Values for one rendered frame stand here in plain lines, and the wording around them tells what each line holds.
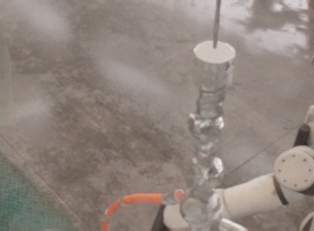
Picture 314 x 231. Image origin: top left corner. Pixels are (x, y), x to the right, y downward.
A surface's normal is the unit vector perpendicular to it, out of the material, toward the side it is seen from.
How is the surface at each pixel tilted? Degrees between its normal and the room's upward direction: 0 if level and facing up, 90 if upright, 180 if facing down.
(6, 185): 0
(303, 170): 54
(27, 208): 0
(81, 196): 0
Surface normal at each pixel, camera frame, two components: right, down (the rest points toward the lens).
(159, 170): 0.00, -0.77
